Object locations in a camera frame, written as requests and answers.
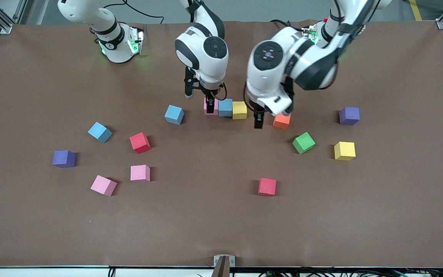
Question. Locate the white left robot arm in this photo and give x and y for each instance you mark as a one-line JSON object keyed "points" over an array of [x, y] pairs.
{"points": [[267, 80]]}

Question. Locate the red foam cube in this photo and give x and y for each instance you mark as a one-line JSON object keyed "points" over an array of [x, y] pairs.
{"points": [[267, 187], [140, 142]]}

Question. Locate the yellow foam cube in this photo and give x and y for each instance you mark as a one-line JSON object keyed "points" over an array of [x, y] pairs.
{"points": [[239, 110], [344, 151]]}

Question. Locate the green foam cube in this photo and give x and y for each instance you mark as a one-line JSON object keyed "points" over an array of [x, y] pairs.
{"points": [[303, 142]]}

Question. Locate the white table edge rail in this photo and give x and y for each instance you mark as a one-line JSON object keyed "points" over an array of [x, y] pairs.
{"points": [[52, 272]]}

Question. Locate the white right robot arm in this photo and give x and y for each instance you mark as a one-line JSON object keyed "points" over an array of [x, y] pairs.
{"points": [[214, 69]]}

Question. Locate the blue foam cube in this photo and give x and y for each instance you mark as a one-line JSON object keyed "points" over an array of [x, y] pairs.
{"points": [[225, 107], [99, 131], [174, 114]]}

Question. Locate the brown table mat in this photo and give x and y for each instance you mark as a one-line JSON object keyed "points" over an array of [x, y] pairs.
{"points": [[221, 223]]}

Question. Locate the orange foam cube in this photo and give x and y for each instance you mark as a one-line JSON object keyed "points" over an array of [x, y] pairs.
{"points": [[283, 122]]}

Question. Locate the grey metal bracket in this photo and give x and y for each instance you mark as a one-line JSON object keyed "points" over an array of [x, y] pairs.
{"points": [[232, 261]]}

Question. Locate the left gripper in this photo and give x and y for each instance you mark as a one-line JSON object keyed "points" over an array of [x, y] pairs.
{"points": [[258, 119]]}

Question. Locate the purple foam cube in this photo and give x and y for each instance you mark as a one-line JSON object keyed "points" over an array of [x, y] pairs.
{"points": [[349, 115], [64, 158]]}

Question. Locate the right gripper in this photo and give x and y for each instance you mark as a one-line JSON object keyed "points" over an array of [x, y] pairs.
{"points": [[209, 95]]}

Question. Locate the pink foam cube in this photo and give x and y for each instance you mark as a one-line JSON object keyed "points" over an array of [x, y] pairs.
{"points": [[103, 185], [216, 110], [140, 172]]}

